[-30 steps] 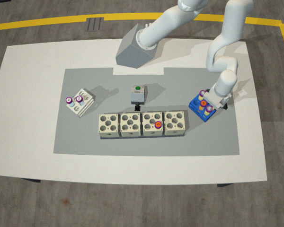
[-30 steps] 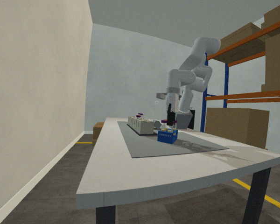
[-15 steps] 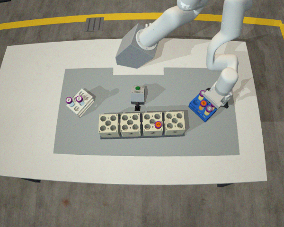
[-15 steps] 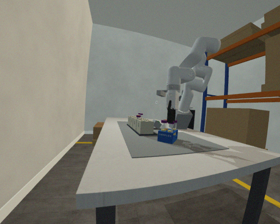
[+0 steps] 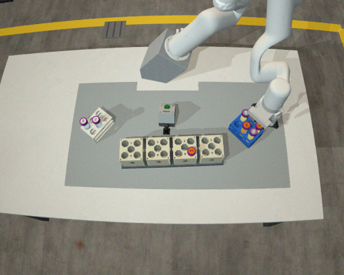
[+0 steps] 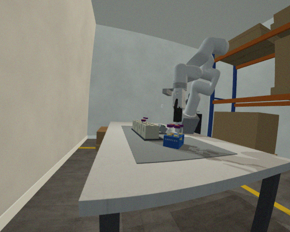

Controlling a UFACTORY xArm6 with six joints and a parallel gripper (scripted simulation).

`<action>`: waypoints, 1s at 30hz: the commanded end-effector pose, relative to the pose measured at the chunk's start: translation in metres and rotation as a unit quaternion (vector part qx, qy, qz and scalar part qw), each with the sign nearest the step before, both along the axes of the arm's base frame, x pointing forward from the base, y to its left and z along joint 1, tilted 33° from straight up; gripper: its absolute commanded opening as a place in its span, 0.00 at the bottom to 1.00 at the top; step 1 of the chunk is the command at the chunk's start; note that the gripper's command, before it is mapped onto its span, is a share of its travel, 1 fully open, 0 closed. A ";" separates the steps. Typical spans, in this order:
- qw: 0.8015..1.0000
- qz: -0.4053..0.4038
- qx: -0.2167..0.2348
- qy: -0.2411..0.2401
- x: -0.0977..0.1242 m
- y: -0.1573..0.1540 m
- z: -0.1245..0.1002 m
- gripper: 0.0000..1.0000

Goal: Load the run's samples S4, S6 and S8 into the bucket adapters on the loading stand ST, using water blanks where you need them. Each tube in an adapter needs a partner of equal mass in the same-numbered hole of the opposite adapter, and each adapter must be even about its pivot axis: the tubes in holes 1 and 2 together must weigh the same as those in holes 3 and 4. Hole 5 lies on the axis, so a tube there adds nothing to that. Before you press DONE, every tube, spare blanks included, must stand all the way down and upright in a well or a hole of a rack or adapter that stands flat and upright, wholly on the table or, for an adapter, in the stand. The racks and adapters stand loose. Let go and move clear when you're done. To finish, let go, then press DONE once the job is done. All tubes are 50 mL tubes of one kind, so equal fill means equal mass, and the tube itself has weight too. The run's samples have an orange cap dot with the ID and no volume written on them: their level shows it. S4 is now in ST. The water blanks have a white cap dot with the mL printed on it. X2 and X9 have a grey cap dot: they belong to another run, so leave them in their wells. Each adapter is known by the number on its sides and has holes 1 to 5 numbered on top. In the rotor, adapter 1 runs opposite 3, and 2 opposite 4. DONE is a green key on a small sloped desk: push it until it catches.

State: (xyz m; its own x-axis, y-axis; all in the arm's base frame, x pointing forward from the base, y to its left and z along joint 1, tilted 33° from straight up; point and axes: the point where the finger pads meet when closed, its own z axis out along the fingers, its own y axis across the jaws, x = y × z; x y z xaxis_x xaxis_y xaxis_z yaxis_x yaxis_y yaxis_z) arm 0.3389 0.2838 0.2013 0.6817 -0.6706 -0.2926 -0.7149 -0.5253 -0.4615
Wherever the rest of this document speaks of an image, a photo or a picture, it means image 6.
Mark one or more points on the blue tube rack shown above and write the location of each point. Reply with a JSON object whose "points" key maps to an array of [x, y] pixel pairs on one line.
{"points": [[173, 142]]}

